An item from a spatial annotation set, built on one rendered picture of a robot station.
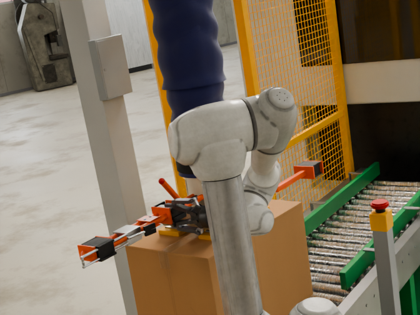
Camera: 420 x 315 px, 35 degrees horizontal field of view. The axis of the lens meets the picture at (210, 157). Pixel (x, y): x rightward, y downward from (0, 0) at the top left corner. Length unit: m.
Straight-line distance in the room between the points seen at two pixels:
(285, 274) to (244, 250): 0.99
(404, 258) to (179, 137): 2.02
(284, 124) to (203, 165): 0.22
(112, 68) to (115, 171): 0.53
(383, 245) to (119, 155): 1.49
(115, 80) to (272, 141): 1.87
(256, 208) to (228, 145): 0.56
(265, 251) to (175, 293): 0.37
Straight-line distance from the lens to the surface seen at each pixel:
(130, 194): 3.58
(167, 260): 2.38
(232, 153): 1.59
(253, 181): 2.15
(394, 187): 4.35
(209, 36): 2.38
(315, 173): 2.63
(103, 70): 3.38
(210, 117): 1.58
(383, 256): 2.71
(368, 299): 3.02
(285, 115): 1.61
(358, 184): 4.28
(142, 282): 2.52
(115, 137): 3.49
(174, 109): 2.43
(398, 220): 3.60
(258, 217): 2.09
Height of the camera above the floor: 1.94
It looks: 14 degrees down
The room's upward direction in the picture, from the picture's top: 10 degrees counter-clockwise
